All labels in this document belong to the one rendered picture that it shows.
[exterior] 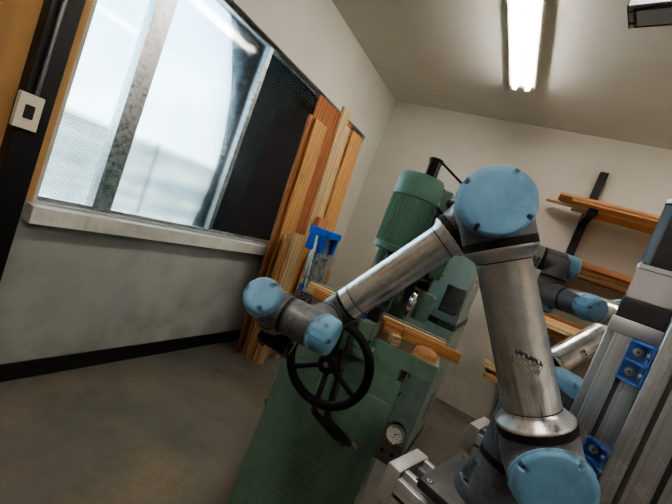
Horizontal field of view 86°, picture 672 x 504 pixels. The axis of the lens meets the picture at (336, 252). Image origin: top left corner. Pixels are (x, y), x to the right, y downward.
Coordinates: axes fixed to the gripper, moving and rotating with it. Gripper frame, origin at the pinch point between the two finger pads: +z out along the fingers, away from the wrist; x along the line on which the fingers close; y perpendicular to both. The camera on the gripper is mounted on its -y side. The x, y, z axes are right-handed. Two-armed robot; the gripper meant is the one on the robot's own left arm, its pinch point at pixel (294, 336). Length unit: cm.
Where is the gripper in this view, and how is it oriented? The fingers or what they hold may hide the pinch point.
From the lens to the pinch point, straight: 101.5
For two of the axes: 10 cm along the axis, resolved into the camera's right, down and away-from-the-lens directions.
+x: 8.8, 4.0, -2.7
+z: 0.5, 4.9, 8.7
